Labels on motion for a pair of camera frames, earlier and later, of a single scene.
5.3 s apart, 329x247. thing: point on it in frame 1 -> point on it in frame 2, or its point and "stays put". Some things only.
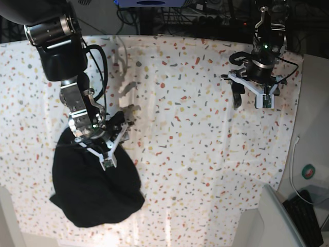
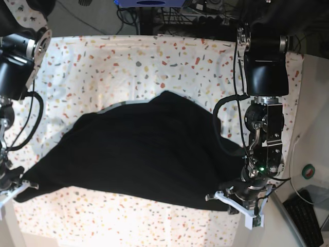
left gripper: [88, 124] -> [9, 178]
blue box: [149, 3] stays put
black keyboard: [303, 216] stays put
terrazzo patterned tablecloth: [200, 160] stays put
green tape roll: [308, 171] stays put
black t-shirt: [92, 196] -> [159, 145]
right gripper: [259, 66] -> [255, 178]
